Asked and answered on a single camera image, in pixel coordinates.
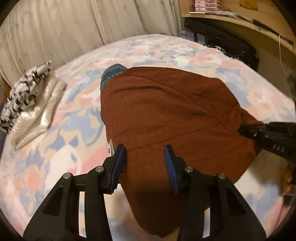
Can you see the white label box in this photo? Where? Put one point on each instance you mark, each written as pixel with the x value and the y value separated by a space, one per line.
pixel 186 35

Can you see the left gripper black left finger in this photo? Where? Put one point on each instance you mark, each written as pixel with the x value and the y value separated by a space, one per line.
pixel 74 209

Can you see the cream satin folded garment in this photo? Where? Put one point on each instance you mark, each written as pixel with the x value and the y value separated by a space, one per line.
pixel 36 120

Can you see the rust brown cloth white trim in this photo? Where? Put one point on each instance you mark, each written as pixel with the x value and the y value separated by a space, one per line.
pixel 147 108

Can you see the pastel floral bed cover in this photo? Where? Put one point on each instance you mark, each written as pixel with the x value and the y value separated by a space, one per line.
pixel 76 140

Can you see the wooden desk shelf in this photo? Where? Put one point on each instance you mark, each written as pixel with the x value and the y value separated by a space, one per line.
pixel 267 19

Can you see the black white patterned garment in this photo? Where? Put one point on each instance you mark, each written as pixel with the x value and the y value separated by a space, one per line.
pixel 23 94

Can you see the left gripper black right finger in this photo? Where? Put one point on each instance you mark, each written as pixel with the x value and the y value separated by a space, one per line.
pixel 214 208

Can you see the blue denim jacket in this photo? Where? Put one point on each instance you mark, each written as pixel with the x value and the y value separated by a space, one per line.
pixel 110 73

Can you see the person's right hand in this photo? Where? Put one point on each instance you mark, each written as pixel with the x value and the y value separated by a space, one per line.
pixel 286 177

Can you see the beige curtain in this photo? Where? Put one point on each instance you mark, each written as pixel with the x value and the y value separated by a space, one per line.
pixel 35 32

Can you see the pink storage boxes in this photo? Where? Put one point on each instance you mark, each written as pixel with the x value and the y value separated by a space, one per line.
pixel 207 6

